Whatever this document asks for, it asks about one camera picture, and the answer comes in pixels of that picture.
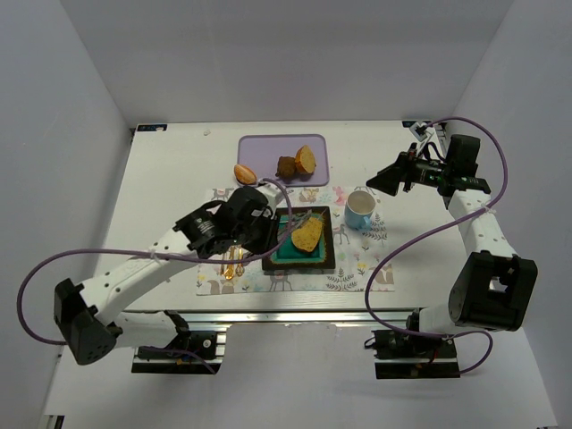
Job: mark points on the small orange madeleine bread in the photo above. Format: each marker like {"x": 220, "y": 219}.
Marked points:
{"x": 244, "y": 175}

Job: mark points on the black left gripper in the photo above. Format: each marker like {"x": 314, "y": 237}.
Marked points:
{"x": 267, "y": 236}

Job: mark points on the lavender plastic tray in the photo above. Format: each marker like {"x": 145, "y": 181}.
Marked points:
{"x": 261, "y": 154}

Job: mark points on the yellow bread slice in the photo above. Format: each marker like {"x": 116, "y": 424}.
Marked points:
{"x": 306, "y": 237}

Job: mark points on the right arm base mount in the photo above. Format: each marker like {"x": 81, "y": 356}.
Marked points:
{"x": 405, "y": 357}

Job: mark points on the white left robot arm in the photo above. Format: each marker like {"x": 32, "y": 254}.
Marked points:
{"x": 92, "y": 315}

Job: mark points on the aluminium table rail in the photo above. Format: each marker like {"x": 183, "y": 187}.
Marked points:
{"x": 196, "y": 319}

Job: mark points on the animal print placemat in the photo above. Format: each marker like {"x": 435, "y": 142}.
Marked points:
{"x": 357, "y": 253}

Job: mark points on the black teal square plate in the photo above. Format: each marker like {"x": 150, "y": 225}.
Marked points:
{"x": 288, "y": 257}

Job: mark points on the orange bread half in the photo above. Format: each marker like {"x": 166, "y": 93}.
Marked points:
{"x": 305, "y": 160}

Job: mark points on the dark brown muffin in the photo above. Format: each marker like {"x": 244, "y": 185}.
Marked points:
{"x": 286, "y": 167}

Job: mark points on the gold spoon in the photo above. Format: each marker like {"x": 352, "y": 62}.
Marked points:
{"x": 227, "y": 271}

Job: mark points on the light blue mug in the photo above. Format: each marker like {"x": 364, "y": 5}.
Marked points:
{"x": 359, "y": 209}

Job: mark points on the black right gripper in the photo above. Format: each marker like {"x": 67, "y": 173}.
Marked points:
{"x": 403, "y": 173}

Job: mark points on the blue label sticker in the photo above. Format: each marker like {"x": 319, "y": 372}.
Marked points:
{"x": 151, "y": 127}

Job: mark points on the gold fork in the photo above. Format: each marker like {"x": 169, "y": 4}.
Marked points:
{"x": 239, "y": 269}

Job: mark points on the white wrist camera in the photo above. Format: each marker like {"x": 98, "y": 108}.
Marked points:
{"x": 422, "y": 132}
{"x": 273, "y": 194}

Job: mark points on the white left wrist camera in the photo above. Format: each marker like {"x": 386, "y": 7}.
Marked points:
{"x": 273, "y": 194}

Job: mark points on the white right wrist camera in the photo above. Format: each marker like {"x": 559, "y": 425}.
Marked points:
{"x": 422, "y": 132}

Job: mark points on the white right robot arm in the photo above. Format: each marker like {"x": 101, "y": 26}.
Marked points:
{"x": 494, "y": 287}

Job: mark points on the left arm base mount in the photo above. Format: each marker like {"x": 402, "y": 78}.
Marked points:
{"x": 190, "y": 352}

